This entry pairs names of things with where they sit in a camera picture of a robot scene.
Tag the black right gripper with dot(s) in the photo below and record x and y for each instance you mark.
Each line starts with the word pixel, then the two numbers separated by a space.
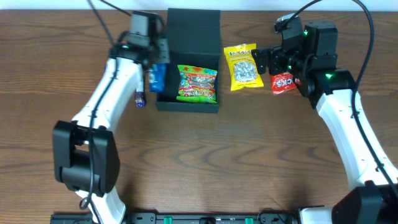
pixel 277 59

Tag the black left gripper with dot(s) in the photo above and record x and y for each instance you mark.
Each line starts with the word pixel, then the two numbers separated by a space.
pixel 163 51

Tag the yellow Hacks candy bag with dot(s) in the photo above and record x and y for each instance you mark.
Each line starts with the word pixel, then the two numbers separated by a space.
pixel 242 67

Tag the blue Oreo cookie pack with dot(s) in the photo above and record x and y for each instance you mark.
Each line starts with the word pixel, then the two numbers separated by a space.
pixel 157 77

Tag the red Hacks candy bag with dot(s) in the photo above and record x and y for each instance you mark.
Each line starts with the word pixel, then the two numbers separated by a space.
pixel 282 82

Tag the green Haribo candy bag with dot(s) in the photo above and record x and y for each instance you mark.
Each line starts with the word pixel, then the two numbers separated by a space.
pixel 197 85

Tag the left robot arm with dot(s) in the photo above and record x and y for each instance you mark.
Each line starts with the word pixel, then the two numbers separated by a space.
pixel 85 156

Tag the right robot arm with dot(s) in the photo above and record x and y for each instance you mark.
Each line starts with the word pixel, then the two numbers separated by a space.
pixel 372 177

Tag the dark green open box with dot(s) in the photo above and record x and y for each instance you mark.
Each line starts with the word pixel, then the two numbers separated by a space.
pixel 194 39

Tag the dark blue chocolate bar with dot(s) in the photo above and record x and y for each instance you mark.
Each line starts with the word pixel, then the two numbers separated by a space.
pixel 140 94

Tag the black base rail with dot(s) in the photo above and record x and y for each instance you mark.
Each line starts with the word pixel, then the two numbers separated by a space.
pixel 266 217

